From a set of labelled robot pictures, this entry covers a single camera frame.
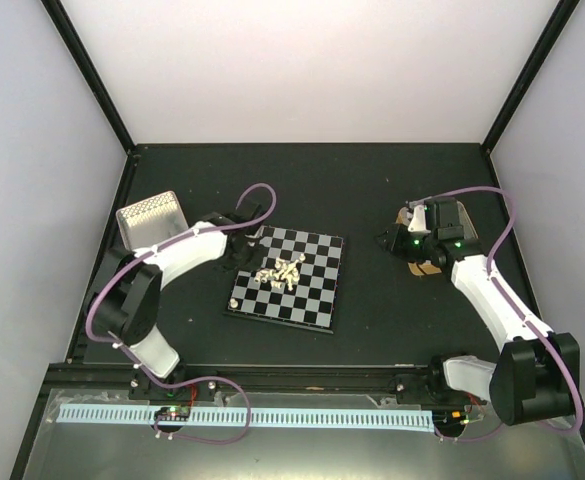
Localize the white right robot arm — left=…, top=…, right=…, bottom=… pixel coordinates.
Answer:
left=380, top=195, right=584, bottom=432

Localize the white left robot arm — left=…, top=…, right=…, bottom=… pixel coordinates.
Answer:
left=84, top=200, right=272, bottom=399

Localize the pile of white chess pieces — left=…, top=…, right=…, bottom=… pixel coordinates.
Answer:
left=254, top=253, right=306, bottom=291

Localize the gold metal tin tray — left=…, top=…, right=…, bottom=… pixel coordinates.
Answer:
left=396, top=201, right=478, bottom=277

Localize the black and white chessboard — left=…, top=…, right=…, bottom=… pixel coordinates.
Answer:
left=225, top=226, right=346, bottom=334

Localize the pink metal tin box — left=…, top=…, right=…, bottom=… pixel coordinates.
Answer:
left=115, top=191, right=188, bottom=250

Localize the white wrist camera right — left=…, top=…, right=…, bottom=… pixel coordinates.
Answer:
left=408, top=203, right=430, bottom=234

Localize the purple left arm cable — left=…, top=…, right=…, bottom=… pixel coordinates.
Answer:
left=84, top=182, right=277, bottom=445

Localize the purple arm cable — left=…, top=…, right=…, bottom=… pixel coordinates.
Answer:
left=84, top=182, right=277, bottom=445
left=424, top=186, right=585, bottom=446

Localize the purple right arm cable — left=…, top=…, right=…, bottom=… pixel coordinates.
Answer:
left=424, top=186, right=585, bottom=446

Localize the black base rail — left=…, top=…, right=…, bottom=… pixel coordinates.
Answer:
left=44, top=363, right=479, bottom=405

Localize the light blue slotted cable duct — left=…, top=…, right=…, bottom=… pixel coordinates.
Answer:
left=56, top=404, right=435, bottom=433

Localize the black frame post right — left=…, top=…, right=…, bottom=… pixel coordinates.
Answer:
left=481, top=0, right=580, bottom=154

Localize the black frame post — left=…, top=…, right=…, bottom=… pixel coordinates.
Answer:
left=481, top=0, right=580, bottom=154
left=41, top=0, right=136, bottom=154

